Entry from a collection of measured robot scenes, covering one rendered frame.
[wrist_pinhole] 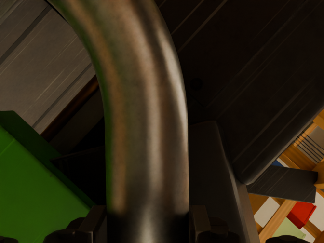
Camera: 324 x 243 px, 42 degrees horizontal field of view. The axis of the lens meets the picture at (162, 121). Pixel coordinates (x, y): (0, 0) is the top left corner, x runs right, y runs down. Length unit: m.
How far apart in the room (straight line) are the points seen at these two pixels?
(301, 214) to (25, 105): 3.46
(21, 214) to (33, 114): 0.56
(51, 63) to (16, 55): 0.08
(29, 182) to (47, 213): 0.02
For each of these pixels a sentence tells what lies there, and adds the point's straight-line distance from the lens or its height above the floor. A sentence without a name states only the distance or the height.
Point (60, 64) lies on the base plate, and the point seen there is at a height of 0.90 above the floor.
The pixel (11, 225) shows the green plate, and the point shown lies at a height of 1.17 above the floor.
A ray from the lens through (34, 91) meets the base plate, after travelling 0.71.
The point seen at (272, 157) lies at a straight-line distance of 0.26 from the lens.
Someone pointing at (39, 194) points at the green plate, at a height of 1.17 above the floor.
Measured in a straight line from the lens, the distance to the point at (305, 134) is 8.69.
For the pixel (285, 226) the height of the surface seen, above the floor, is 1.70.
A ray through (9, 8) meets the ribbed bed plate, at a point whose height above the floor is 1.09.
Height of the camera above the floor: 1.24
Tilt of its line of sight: 14 degrees down
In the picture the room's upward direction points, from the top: 134 degrees clockwise
